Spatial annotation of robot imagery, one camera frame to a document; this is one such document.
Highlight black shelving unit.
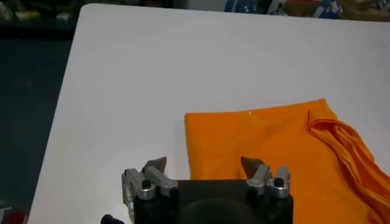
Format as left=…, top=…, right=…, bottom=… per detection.
left=0, top=0, right=190, bottom=39

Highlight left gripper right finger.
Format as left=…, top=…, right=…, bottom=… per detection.
left=240, top=156, right=291, bottom=199

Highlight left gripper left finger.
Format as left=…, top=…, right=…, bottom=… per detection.
left=121, top=156, right=179, bottom=205

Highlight orange t-shirt white print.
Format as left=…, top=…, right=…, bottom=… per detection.
left=184, top=98, right=390, bottom=224

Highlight blue white bag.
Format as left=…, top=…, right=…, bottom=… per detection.
left=313, top=0, right=344, bottom=19

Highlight red white cart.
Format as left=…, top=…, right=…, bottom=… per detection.
left=0, top=206, right=29, bottom=224

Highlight blue water jug lying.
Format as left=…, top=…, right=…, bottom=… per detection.
left=224, top=0, right=269, bottom=15

